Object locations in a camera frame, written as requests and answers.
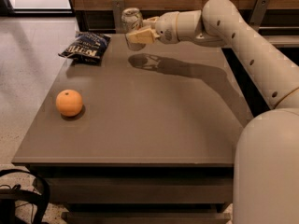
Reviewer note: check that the grey lower drawer front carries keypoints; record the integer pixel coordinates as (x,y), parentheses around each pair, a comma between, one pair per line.
(145,218)

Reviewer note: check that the blue Kettle chip bag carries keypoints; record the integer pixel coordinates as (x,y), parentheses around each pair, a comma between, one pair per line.
(87,48)

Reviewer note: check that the right metal wall bracket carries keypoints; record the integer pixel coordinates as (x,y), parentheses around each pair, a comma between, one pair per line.
(257,14)

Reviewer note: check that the grey upper drawer front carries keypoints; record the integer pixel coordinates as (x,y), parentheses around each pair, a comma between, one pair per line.
(140,190)

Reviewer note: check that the orange fruit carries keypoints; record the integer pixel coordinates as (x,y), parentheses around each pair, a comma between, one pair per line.
(69,103)

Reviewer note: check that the left metal wall bracket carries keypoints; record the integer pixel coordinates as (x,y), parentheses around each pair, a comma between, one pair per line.
(118,7)

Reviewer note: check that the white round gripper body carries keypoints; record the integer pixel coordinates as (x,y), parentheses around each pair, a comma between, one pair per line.
(166,27)

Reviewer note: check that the silver 7up soda can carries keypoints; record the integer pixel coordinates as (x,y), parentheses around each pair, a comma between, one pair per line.
(132,20)

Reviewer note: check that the grey drawer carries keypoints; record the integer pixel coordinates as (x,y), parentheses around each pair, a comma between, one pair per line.
(140,190)
(145,218)

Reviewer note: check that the metal wall bracket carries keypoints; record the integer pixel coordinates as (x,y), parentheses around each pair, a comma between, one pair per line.
(257,14)
(118,7)

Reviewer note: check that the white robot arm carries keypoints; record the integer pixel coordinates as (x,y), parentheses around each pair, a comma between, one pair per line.
(266,172)

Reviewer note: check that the grey side shelf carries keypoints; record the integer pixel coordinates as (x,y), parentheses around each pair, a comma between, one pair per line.
(283,41)

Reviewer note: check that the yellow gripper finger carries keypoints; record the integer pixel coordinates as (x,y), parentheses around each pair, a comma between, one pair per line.
(145,35)
(150,21)

